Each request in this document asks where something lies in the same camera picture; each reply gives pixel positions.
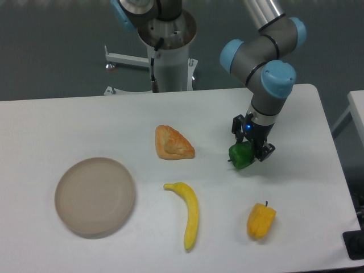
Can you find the beige round plate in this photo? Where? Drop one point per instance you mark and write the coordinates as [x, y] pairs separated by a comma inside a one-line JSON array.
[[94, 197]]

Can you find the orange toy pastry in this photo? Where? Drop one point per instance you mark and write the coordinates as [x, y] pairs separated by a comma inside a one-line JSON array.
[[170, 144]]

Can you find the yellow toy pepper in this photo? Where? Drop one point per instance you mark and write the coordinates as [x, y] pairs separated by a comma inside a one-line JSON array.
[[260, 220]]

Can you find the green toy pepper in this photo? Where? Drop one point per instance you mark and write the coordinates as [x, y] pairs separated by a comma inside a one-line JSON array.
[[241, 155]]

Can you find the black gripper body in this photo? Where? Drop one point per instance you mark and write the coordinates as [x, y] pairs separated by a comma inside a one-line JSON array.
[[254, 132]]

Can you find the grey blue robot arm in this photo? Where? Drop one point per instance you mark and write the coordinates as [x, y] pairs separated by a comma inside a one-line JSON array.
[[257, 64]]

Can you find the black device at edge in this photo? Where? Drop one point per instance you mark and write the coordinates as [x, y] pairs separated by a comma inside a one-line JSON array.
[[354, 244]]

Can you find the white side table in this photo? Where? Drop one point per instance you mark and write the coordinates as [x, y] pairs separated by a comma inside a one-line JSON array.
[[354, 112]]

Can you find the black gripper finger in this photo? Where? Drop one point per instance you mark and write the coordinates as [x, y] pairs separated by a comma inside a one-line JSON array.
[[264, 150], [238, 128]]

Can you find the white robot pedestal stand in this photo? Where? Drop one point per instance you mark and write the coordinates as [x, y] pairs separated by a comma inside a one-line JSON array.
[[167, 42]]

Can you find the yellow toy banana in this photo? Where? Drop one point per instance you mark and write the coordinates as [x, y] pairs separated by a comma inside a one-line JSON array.
[[188, 195]]

